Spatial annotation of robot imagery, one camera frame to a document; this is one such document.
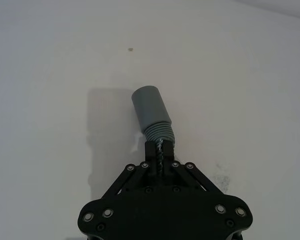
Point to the grey threaded bottle stopper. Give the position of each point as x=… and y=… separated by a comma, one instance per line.
x=148, y=108

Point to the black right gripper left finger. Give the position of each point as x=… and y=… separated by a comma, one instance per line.
x=137, y=176

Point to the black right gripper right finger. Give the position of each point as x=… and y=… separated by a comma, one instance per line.
x=182, y=176

